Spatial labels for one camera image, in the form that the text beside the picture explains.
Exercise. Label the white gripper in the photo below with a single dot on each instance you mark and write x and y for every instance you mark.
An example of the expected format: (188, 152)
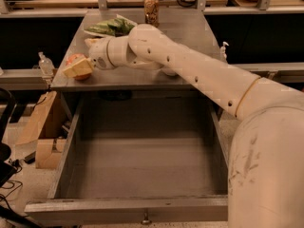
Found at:
(99, 54)

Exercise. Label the red apple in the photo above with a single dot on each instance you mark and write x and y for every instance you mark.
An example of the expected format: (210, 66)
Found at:
(78, 67)

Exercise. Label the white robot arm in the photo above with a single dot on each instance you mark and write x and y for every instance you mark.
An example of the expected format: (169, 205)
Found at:
(266, 158)

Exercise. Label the grey open top drawer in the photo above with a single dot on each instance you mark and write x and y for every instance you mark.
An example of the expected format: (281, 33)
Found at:
(160, 155)

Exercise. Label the metal drawer knob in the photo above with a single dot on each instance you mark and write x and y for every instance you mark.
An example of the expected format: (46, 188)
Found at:
(146, 220)

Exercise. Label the clear sanitizer bottle left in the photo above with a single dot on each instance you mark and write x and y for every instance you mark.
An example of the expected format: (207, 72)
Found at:
(45, 64)

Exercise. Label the green chip bag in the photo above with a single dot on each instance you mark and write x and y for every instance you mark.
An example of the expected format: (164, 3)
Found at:
(116, 27)

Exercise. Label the grey wooden cabinet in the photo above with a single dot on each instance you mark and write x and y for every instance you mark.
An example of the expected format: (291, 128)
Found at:
(186, 26)

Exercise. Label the white bowl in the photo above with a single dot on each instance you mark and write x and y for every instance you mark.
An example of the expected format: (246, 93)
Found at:
(168, 71)

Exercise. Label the tan drink can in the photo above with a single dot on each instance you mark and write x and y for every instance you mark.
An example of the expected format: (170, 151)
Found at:
(151, 12)

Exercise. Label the brown cardboard box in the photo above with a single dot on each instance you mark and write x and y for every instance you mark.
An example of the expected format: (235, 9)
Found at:
(44, 130)

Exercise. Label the white pump bottle right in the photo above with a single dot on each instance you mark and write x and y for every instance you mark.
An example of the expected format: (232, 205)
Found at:
(223, 48)

